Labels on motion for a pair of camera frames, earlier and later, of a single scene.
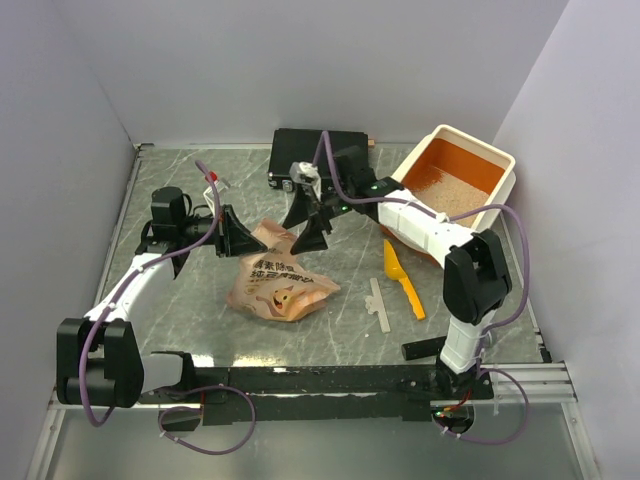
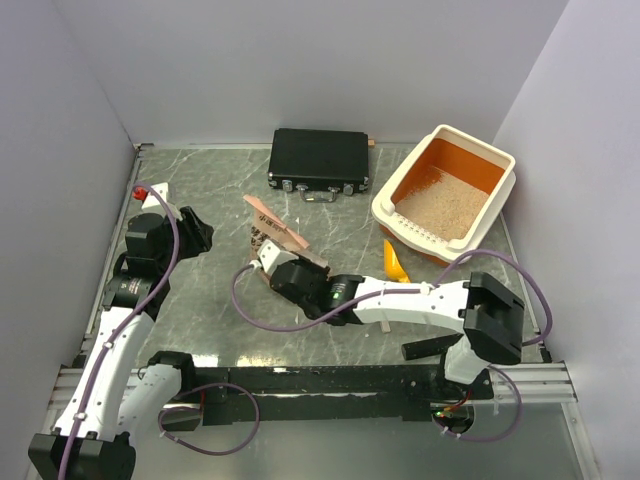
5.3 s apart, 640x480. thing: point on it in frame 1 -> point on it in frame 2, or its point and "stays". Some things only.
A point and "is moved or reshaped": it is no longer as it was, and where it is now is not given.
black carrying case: x=300 y=146 stays
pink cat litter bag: x=272 y=285 is moved or reshaped
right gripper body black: x=331 y=205 -> x=313 y=268
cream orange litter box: x=453 y=174 stays
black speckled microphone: x=423 y=349 stays
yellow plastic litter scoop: x=395 y=271 stays
